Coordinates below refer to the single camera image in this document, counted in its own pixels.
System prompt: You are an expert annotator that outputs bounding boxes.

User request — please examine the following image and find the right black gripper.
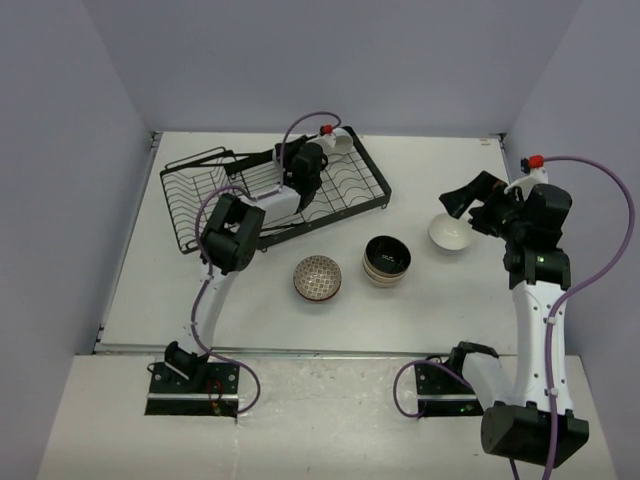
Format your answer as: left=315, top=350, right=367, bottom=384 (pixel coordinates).
left=441, top=171, right=530, bottom=244

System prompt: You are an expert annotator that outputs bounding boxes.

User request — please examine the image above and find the brown lattice patterned bowl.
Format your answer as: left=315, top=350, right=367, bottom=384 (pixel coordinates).
left=293, top=255, right=342, bottom=295

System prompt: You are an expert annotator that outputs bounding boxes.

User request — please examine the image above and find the black glazed tan bowl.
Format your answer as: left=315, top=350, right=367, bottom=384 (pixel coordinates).
left=364, top=235, right=412, bottom=278

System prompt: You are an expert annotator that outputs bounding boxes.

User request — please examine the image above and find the tan bowl white inside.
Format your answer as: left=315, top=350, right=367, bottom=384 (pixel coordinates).
left=368, top=279, right=402, bottom=289

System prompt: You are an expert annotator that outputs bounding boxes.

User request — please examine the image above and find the tan bowl with branch motif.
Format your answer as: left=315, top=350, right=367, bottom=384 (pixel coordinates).
left=364, top=266, right=407, bottom=283

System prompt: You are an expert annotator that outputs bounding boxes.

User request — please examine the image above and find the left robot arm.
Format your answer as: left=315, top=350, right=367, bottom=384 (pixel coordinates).
left=164, top=136, right=328, bottom=393

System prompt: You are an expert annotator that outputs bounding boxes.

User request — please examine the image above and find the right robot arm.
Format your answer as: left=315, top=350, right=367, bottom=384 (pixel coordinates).
left=439, top=171, right=589, bottom=474

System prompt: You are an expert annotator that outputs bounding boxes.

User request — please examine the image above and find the black wire dish rack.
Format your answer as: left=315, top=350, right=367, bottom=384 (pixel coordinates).
left=160, top=125, right=392, bottom=254

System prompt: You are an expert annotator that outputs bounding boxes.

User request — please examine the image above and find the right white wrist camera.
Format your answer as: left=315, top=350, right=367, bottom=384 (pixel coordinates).
left=505, top=155, right=549, bottom=199

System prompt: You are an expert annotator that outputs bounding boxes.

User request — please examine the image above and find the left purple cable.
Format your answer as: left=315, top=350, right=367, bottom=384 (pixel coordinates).
left=189, top=112, right=344, bottom=415

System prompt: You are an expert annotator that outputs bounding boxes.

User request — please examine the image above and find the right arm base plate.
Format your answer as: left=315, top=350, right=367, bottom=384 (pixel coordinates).
left=414, top=357, right=484, bottom=418

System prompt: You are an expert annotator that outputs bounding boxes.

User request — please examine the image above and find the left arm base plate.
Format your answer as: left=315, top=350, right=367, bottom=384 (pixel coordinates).
left=145, top=362, right=239, bottom=419

